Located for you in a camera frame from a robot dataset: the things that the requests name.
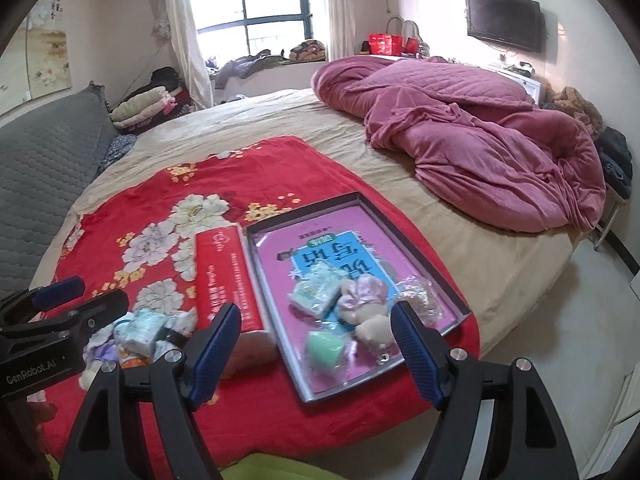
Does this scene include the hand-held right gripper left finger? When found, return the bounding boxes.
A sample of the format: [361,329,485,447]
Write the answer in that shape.
[57,303,242,480]

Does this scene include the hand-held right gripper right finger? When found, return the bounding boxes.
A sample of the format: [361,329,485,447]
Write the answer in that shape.
[391,301,583,480]

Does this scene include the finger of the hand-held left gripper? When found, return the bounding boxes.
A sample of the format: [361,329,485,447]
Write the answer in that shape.
[0,289,130,345]
[0,276,86,323]

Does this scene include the white plush with purple dress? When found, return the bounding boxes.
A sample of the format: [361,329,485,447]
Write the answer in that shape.
[82,340,122,392]

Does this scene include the large light green tissue pack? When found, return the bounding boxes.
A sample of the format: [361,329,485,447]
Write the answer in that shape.
[125,307,168,352]

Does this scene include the clear plastic packet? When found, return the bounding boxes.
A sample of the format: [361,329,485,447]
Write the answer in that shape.
[397,276,442,326]

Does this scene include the beige plush with pink bow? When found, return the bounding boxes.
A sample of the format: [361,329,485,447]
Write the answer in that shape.
[335,280,396,351]

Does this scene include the green sponge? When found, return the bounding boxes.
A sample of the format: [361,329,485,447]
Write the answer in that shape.
[305,327,352,377]

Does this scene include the grey tray with pink print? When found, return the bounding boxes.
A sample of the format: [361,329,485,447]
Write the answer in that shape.
[244,191,473,404]

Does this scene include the red and white tissue box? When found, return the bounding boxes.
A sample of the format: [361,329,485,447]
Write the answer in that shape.
[195,225,281,372]

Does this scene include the grey quilted headboard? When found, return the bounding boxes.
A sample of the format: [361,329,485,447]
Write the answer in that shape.
[0,82,118,291]

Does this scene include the person's green clothing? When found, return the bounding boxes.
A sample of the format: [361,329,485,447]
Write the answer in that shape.
[235,452,361,480]

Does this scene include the blue patterned cloth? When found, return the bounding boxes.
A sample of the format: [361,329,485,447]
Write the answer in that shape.
[97,132,138,173]

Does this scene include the red floral blanket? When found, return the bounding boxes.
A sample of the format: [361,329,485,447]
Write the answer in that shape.
[30,136,481,466]

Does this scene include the pile of folded clothes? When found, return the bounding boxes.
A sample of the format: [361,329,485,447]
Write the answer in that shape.
[109,67,191,133]

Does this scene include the pink duvet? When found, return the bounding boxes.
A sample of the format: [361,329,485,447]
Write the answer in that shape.
[311,55,608,233]

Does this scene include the metal rack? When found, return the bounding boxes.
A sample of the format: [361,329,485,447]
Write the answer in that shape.
[594,192,628,252]

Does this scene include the bed with beige sheet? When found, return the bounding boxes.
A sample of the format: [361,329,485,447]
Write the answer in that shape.
[30,87,586,466]

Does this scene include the dark clothes pile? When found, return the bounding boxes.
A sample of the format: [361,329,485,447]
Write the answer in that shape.
[597,127,633,198]

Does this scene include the clothes on window sill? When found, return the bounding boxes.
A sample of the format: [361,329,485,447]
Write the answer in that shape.
[210,50,291,88]

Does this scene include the white cabinet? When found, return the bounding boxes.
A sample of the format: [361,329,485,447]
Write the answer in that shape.
[487,62,541,103]

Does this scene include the white curtain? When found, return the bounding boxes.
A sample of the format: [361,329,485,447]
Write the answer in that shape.
[325,0,358,61]
[160,0,213,108]

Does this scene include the brown furry cloth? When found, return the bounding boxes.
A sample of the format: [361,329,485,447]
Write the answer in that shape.
[542,86,604,138]

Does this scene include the red shopping bag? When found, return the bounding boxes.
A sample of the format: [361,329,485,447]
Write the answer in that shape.
[369,32,418,57]

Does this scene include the patterned folded blanket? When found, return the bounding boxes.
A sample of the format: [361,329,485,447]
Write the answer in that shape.
[289,39,327,62]

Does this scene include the window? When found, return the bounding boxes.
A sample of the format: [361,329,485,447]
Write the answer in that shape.
[187,0,308,61]

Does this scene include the floral wall poster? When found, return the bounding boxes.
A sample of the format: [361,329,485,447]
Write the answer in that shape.
[22,0,73,101]

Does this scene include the wall-mounted television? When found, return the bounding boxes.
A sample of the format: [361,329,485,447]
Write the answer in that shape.
[465,0,545,53]

